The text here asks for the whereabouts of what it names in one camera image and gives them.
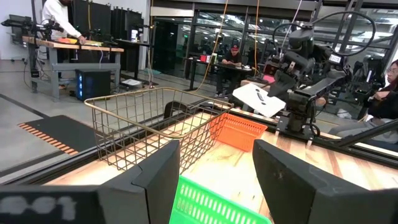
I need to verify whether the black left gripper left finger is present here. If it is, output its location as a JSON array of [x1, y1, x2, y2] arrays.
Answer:
[[98, 139, 181, 224]]

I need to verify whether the person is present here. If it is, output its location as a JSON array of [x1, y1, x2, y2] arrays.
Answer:
[[328, 58, 398, 144], [214, 44, 243, 97], [42, 0, 88, 44]]

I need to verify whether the wide white printed box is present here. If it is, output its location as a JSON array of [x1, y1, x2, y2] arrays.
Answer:
[[232, 83, 287, 118]]

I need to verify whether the gold wire basket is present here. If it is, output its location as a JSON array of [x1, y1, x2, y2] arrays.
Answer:
[[83, 86, 234, 175]]

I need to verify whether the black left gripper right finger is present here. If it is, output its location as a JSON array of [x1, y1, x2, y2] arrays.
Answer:
[[252, 139, 398, 224]]

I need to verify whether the black computer tower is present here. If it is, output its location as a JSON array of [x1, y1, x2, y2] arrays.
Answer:
[[75, 68, 112, 102]]

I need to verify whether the black desk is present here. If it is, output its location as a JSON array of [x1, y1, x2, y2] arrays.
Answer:
[[183, 55, 253, 93]]

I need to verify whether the orange and white box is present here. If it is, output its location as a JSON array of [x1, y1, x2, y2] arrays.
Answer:
[[210, 112, 268, 152]]

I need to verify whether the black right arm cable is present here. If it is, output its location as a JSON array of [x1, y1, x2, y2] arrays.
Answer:
[[272, 11, 377, 58]]

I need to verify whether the black orange-striped floor mat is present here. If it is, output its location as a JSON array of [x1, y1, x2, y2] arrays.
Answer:
[[17, 114, 97, 156]]

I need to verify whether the wooden workbench with grey legs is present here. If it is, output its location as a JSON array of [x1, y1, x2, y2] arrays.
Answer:
[[22, 35, 124, 100]]

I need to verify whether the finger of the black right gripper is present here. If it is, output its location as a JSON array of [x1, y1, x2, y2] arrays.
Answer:
[[267, 70, 297, 98]]

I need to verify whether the green plastic basket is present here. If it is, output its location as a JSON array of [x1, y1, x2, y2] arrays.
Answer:
[[169, 175, 273, 224]]

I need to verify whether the orange hanging cable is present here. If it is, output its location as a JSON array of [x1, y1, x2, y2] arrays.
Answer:
[[253, 0, 261, 77], [191, 0, 229, 94]]

